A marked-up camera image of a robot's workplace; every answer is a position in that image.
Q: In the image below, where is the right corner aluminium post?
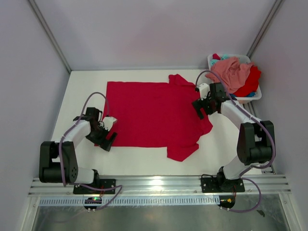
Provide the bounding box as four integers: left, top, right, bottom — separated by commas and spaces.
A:
246, 0, 285, 58

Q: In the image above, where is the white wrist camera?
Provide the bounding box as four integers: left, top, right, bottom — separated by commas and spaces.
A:
100, 116, 117, 131
195, 83, 210, 100

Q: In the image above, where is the crimson red t shirt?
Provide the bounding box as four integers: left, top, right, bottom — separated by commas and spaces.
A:
104, 74, 213, 162

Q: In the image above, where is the bright red t shirt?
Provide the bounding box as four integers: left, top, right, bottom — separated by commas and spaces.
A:
211, 53, 262, 98

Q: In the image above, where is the aluminium front rail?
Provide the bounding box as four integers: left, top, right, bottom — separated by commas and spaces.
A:
28, 174, 291, 196

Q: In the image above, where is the right controller board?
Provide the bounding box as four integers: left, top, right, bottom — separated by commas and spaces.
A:
218, 196, 236, 209

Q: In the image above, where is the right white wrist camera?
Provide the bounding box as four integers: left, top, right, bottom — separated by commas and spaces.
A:
195, 83, 210, 100

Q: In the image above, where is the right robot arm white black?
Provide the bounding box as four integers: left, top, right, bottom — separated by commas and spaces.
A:
192, 83, 276, 192

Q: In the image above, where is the left corner aluminium post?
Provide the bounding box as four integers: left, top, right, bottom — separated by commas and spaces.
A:
27, 0, 72, 74

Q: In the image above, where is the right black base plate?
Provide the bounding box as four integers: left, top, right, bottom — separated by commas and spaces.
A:
200, 174, 245, 193

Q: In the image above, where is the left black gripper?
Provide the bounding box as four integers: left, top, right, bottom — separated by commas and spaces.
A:
87, 123, 116, 152

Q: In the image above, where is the left controller board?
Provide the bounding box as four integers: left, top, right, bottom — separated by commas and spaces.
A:
83, 197, 102, 211

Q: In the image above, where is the corner aluminium post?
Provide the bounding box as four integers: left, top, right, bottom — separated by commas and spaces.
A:
27, 0, 72, 74
246, 0, 285, 58

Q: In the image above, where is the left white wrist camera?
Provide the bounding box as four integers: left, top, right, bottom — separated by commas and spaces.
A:
100, 116, 117, 131

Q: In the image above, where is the grey slotted cable duct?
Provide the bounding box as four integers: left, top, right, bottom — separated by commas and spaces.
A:
38, 195, 219, 206

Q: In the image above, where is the aluminium side rail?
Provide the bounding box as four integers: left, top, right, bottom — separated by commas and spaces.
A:
243, 102, 276, 175

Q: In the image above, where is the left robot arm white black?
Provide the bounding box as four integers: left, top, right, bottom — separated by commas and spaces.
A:
39, 107, 117, 193

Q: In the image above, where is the salmon pink t shirt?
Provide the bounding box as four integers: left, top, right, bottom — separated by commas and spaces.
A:
210, 56, 254, 93

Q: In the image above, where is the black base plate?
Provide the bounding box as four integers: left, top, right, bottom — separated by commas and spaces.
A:
200, 174, 245, 193
73, 179, 116, 195

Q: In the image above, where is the white plastic laundry basket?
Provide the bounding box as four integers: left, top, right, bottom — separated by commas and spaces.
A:
207, 53, 262, 104

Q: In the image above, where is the controller board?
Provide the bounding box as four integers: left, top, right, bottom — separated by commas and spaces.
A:
218, 196, 236, 209
83, 197, 102, 211

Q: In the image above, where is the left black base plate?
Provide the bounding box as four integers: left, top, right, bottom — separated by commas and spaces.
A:
73, 179, 116, 195

